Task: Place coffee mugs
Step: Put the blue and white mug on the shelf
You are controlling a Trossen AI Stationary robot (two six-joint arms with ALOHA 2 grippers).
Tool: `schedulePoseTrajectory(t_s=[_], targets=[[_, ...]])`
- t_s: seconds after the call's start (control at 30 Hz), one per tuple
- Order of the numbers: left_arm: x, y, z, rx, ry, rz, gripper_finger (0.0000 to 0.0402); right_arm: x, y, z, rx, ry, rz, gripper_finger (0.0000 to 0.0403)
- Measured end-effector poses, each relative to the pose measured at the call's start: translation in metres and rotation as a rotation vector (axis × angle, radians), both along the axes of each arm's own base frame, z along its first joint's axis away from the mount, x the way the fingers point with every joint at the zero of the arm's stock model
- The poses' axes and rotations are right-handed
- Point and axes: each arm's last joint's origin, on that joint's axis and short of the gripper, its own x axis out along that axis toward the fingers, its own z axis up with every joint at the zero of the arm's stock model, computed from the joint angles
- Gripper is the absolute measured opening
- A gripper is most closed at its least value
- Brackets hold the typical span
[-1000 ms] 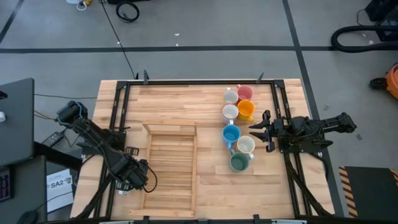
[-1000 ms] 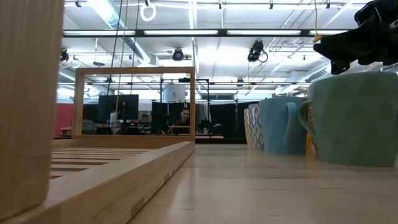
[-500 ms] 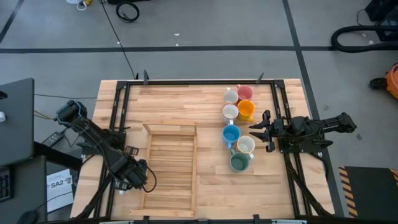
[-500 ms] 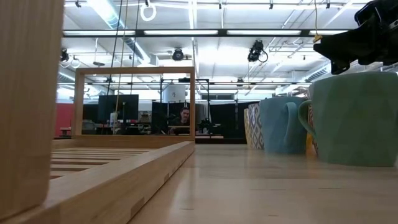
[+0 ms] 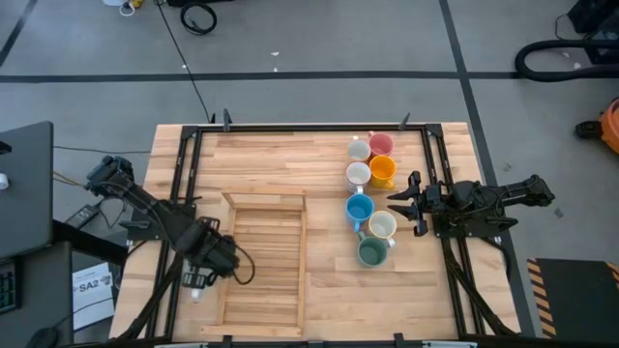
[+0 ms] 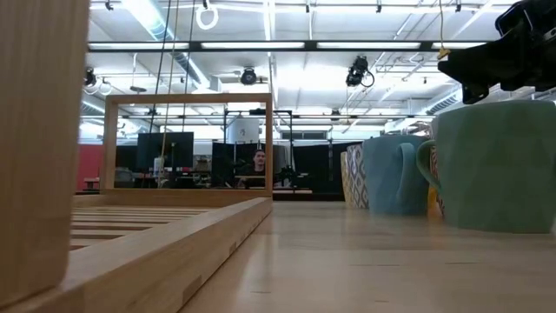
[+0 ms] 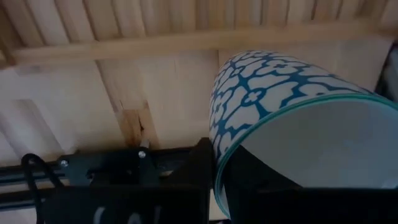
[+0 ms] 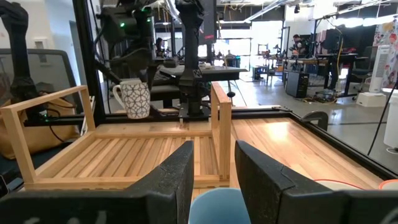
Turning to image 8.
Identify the tan bag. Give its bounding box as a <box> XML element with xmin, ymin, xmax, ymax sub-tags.
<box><xmin>0</xmin><ymin>93</ymin><xmax>82</xmax><ymax>160</ymax></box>

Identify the white mug blue floral pattern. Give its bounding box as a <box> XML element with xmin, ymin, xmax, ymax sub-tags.
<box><xmin>112</xmin><ymin>79</ymin><xmax>152</xmax><ymax>120</ymax></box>

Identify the black draped stand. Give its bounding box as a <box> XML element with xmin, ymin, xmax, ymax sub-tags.
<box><xmin>0</xmin><ymin>0</ymin><xmax>40</xmax><ymax>103</ymax></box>

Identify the black office chair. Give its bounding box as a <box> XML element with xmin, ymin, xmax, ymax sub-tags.
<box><xmin>351</xmin><ymin>45</ymin><xmax>379</xmax><ymax>94</ymax></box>

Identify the white mug grey diamond pattern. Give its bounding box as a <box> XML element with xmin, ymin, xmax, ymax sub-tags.
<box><xmin>313</xmin><ymin>179</ymin><xmax>364</xmax><ymax>191</ymax></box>

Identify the black monitor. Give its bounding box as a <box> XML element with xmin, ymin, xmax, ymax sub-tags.
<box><xmin>198</xmin><ymin>0</ymin><xmax>218</xmax><ymax>46</ymax></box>

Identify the grey mesh office chair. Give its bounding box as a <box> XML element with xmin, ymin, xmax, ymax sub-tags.
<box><xmin>0</xmin><ymin>48</ymin><xmax>85</xmax><ymax>108</ymax></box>

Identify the white cylinder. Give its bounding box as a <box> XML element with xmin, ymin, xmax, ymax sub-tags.
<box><xmin>382</xmin><ymin>88</ymin><xmax>398</xmax><ymax>149</ymax></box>

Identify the black computer tower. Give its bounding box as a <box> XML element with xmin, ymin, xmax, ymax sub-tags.
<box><xmin>285</xmin><ymin>70</ymin><xmax>310</xmax><ymax>99</ymax></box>

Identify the plain blue mug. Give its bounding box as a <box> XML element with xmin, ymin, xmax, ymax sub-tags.
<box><xmin>188</xmin><ymin>187</ymin><xmax>252</xmax><ymax>224</ymax></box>

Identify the black aluminium upright post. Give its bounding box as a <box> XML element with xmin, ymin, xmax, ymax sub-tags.
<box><xmin>72</xmin><ymin>0</ymin><xmax>106</xmax><ymax>125</ymax></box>

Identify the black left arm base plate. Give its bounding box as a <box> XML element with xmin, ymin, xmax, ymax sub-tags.
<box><xmin>177</xmin><ymin>104</ymin><xmax>213</xmax><ymax>121</ymax></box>

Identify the wooden slatted tray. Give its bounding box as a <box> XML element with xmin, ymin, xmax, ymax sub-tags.
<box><xmin>0</xmin><ymin>81</ymin><xmax>233</xmax><ymax>191</ymax></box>

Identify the white tower fan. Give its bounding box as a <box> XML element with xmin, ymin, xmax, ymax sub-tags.
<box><xmin>356</xmin><ymin>44</ymin><xmax>393</xmax><ymax>108</ymax></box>

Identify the thin black cable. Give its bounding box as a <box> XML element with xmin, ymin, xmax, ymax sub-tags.
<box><xmin>366</xmin><ymin>79</ymin><xmax>398</xmax><ymax>156</ymax></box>

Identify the black table clamp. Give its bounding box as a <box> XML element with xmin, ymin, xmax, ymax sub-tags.
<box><xmin>300</xmin><ymin>110</ymin><xmax>330</xmax><ymax>131</ymax></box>

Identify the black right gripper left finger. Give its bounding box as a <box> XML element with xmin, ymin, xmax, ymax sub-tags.
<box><xmin>126</xmin><ymin>140</ymin><xmax>195</xmax><ymax>224</ymax></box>

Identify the person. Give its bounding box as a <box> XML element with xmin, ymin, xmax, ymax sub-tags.
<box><xmin>290</xmin><ymin>33</ymin><xmax>310</xmax><ymax>58</ymax></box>
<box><xmin>154</xmin><ymin>37</ymin><xmax>167</xmax><ymax>58</ymax></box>

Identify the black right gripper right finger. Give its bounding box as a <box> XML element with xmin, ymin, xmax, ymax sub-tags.
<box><xmin>234</xmin><ymin>139</ymin><xmax>315</xmax><ymax>224</ymax></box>

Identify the black desk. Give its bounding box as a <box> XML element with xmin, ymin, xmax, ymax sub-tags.
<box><xmin>285</xmin><ymin>52</ymin><xmax>369</xmax><ymax>97</ymax></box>
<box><xmin>157</xmin><ymin>64</ymin><xmax>249</xmax><ymax>82</ymax></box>

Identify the floral curtain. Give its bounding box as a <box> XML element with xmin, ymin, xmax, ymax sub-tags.
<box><xmin>371</xmin><ymin>18</ymin><xmax>398</xmax><ymax>89</ymax></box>

